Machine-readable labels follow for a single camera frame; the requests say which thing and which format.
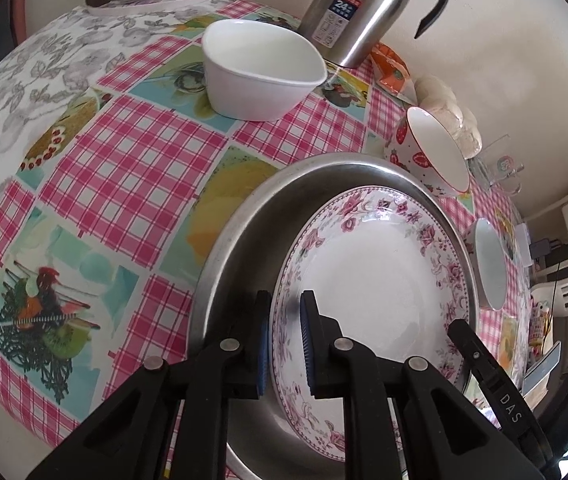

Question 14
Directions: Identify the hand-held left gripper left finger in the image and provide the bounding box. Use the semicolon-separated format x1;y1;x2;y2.
26;290;271;480

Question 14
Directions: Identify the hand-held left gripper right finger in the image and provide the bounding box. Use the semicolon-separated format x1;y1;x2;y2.
299;289;547;480

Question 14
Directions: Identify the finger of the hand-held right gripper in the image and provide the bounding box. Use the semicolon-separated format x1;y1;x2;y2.
446;318;555;472

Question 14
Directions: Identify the stainless steel basin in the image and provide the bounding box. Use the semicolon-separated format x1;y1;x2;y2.
186;154;477;480

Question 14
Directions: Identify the floral round plate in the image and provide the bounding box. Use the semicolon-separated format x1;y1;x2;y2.
269;186;470;453

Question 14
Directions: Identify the strawberry print bowl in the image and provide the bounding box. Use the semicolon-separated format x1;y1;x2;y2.
384;106;472;198

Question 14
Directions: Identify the small white bowl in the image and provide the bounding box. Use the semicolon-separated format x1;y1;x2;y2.
202;20;328;122

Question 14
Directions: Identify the smartphone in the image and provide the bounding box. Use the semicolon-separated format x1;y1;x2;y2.
522;341;562;396

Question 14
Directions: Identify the colourful snack packet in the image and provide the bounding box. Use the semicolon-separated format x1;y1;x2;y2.
531;300;554;356

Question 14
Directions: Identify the pale blue bowl red emblem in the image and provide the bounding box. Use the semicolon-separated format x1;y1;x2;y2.
466;218;509;311

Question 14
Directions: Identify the white power strip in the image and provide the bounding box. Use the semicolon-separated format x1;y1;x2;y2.
514;225;532;263

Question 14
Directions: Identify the black charger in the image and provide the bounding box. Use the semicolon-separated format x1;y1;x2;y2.
528;240;568;266

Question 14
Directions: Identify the clear glass mug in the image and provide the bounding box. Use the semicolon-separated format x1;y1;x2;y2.
468;135;524;196

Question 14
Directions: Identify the pink checked printed tablecloth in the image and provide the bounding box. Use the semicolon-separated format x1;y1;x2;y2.
0;0;539;480

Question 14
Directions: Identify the steamed buns plastic pack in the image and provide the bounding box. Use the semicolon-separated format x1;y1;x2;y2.
451;107;483;156
414;76;464;126

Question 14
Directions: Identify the orange snack packet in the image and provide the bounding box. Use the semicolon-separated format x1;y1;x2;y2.
371;44;412;96

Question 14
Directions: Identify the stainless steel thermos jug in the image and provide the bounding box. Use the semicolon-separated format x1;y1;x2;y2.
298;0;450;68

